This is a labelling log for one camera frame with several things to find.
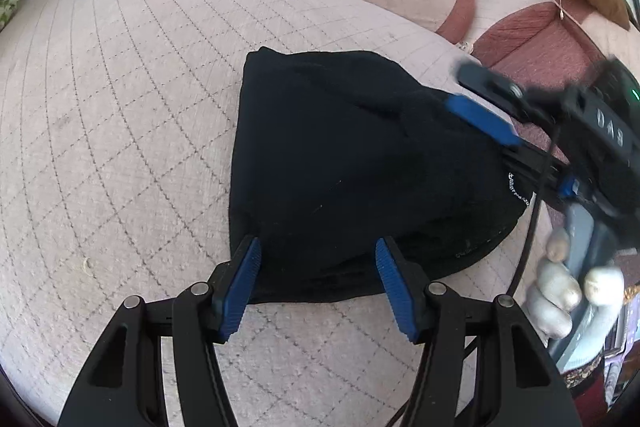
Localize red side cushion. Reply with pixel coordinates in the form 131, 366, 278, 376
465, 0, 639, 90

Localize right hand in white glove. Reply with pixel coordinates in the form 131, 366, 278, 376
525, 228, 625, 350

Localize black pants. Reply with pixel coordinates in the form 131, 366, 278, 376
229, 48, 533, 303

